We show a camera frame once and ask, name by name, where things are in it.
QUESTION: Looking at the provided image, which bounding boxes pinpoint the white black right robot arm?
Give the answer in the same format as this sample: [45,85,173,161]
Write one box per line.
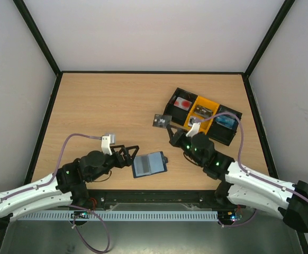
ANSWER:
[167,125,308,233]

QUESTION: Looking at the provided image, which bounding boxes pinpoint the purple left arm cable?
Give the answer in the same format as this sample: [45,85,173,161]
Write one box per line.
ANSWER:
[0,133,104,210]

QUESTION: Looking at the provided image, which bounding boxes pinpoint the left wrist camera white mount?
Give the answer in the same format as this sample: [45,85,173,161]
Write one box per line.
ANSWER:
[101,133,116,155]

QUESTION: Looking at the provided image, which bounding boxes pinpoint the light blue slotted cable duct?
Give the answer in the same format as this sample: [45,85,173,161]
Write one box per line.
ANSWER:
[19,210,218,222]

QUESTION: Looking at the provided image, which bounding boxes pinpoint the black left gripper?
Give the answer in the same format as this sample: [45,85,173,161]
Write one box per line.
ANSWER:
[87,145,139,183]

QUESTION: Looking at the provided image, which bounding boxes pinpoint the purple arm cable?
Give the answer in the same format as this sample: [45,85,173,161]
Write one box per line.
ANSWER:
[196,112,308,221]
[0,133,104,210]

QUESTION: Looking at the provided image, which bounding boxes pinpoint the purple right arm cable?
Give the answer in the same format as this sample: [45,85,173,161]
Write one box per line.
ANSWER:
[196,112,308,221]

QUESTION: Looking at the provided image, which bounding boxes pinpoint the black card bin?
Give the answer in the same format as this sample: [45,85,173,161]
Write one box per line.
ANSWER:
[164,88,198,126]
[206,115,239,146]

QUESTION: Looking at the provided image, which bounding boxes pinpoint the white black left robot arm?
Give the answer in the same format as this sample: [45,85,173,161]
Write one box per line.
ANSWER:
[0,145,139,230]

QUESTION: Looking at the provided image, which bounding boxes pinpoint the red white cards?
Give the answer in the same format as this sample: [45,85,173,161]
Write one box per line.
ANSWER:
[174,97,192,111]

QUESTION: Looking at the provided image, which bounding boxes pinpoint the metal sheet front panel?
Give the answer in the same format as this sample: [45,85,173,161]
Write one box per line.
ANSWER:
[0,207,302,253]

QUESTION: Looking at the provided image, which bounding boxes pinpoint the black cage frame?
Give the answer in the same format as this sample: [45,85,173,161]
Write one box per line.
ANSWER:
[0,0,308,254]

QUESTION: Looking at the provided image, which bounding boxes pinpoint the black left card bin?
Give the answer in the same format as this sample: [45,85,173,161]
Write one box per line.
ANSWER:
[164,88,198,126]

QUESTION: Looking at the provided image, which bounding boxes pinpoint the black cards stack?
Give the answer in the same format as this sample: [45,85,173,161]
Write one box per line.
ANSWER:
[194,105,213,119]

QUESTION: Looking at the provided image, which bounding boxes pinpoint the black vip credit card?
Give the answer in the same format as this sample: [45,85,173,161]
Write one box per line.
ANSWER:
[152,114,172,128]

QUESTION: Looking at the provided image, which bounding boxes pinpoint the blue cards stack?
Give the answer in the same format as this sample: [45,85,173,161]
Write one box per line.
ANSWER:
[215,114,236,130]

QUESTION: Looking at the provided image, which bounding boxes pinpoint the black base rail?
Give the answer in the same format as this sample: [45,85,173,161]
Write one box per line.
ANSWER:
[70,189,238,210]

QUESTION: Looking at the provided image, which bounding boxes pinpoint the black right card bin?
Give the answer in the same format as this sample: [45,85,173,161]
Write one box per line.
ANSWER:
[206,115,239,146]

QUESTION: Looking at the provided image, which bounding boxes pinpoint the blue leather card holder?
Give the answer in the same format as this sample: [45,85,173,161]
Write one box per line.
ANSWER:
[132,151,168,178]

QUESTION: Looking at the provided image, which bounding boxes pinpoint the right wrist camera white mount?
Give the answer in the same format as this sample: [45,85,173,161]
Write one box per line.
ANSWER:
[186,116,202,137]

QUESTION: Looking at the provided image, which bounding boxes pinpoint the yellow middle card bin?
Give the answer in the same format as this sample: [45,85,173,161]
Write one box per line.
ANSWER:
[183,96,220,130]

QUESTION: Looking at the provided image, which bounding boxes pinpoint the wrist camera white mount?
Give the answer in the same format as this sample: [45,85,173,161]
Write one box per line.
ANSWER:
[186,116,202,137]
[101,133,116,155]

